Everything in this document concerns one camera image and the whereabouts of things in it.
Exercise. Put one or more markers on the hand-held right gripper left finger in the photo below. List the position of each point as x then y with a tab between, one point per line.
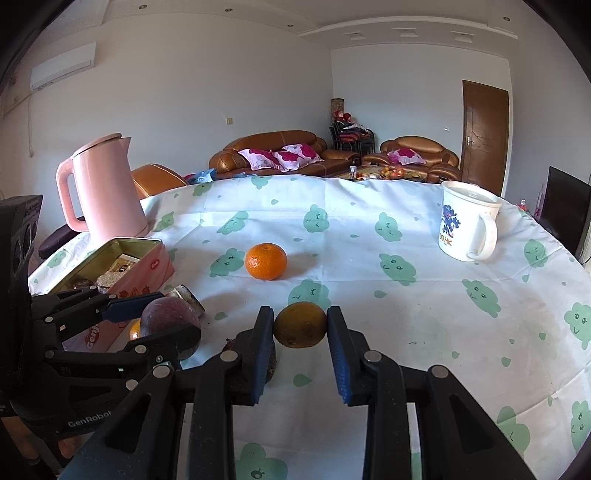
263	355

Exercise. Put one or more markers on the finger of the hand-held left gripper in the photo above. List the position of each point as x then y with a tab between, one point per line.
152	351
124	308

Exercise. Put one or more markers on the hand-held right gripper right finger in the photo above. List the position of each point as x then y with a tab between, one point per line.
339	355

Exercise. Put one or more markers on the bright orange mandarin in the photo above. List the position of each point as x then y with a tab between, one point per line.
135	330
265	261

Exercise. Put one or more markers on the purple passion fruit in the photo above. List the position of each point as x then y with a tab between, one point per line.
168	318

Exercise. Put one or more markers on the pink metal tin box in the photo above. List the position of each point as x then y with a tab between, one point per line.
152	270

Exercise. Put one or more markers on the yellowish green mandarin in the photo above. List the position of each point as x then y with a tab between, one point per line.
300	325

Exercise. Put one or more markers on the dark chocolate cake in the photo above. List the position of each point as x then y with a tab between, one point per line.
81	285

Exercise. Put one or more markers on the person's left hand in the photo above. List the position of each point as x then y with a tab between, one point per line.
67	447

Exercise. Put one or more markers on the printed paper leaflet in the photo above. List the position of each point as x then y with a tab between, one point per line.
124	263

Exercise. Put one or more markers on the white tablecloth with green clouds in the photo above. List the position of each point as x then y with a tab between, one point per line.
392	323

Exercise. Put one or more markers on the black chair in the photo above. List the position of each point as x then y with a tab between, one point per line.
55	240

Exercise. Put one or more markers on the pink electric kettle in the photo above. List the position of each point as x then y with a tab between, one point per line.
106	194

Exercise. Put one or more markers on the orange leather chair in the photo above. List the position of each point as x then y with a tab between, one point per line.
157	180

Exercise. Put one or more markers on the blue plaid cloth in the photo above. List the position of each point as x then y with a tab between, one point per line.
201	177

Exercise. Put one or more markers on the white mug with blue print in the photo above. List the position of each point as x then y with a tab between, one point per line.
461	226

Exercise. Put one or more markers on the wooden coffee table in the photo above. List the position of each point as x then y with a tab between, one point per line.
383	174

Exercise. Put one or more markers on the pink floral pillow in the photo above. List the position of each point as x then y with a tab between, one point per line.
258	159
406	157
300	154

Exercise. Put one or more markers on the long brown leather sofa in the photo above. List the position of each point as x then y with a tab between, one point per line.
277	141

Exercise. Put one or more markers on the stacked dark chairs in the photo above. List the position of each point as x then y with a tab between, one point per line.
351	136

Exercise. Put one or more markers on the brown leather armchair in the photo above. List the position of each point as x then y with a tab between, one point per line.
418	144

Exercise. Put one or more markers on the tall brown floor vase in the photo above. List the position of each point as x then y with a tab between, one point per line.
337	108

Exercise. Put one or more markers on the white air conditioner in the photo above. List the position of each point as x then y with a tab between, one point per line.
64	67

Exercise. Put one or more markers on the brown wooden door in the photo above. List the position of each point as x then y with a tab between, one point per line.
485	138

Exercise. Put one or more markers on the black television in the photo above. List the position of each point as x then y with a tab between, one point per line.
563	203

